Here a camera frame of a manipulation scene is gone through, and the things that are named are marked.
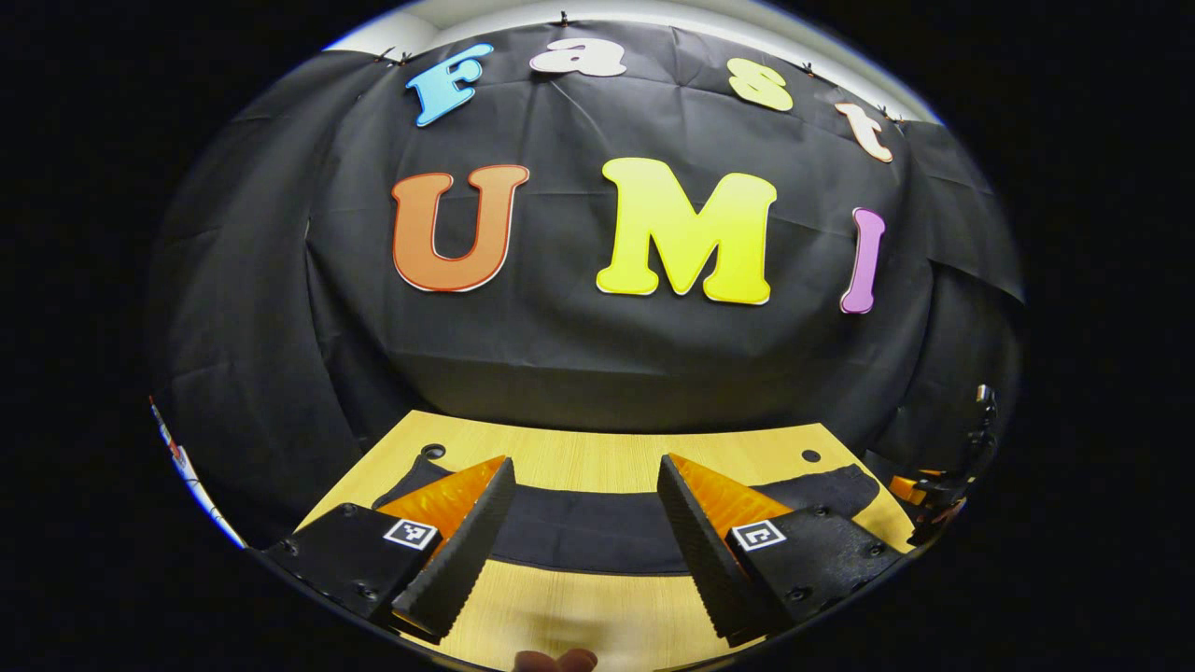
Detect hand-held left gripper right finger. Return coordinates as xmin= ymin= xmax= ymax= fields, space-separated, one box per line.
xmin=655 ymin=454 xmax=904 ymax=642

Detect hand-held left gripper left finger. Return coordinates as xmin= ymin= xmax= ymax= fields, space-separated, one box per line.
xmin=260 ymin=455 xmax=517 ymax=642

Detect dark grey jeans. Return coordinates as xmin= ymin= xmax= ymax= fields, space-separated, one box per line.
xmin=372 ymin=454 xmax=884 ymax=577

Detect black backdrop cloth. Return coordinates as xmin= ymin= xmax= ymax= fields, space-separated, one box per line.
xmin=147 ymin=19 xmax=1028 ymax=552

